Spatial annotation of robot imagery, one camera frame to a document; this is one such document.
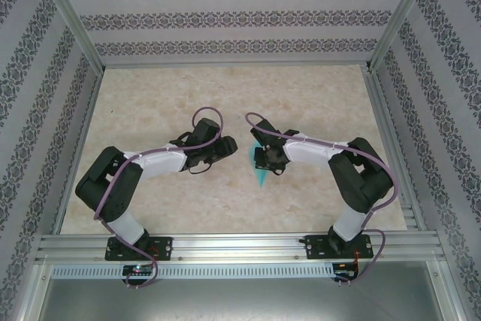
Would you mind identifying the aluminium mounting rail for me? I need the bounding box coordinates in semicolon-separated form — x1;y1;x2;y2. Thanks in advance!
35;232;446;263

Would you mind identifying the aluminium frame post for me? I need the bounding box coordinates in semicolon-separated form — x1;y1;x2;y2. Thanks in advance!
366;0;440;72
32;0;106;72

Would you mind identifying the slotted grey cable duct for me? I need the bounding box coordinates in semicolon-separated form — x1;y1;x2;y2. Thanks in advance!
50;262;335;280

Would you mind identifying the aluminium side rail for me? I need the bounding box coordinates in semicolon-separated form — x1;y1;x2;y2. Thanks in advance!
52;67;106;235
362;65;429;232

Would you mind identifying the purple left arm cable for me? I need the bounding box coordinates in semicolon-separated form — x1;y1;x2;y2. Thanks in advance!
93;106;226;291

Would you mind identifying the teal paper sheet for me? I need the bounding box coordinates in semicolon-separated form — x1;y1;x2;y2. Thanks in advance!
249;143;271;189

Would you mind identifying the right controller board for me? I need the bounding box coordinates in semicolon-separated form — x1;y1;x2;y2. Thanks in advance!
334;262;358;277

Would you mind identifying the controller board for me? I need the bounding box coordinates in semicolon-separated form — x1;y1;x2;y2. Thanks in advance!
123;264;153;276
334;262;358;277

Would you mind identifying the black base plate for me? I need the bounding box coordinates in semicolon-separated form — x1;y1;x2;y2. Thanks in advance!
299;234;375;261
106;236;174;262

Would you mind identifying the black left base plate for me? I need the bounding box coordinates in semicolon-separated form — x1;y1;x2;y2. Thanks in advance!
106;236;174;262

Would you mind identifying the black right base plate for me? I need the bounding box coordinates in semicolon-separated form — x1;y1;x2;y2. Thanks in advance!
299;234;375;261

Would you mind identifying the left controller board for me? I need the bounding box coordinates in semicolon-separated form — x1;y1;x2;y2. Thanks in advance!
123;264;153;276

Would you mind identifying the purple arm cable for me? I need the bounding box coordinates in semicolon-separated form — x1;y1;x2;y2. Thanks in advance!
244;112;399;287
93;106;226;291

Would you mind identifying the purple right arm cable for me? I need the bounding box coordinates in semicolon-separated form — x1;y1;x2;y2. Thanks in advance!
244;112;399;287

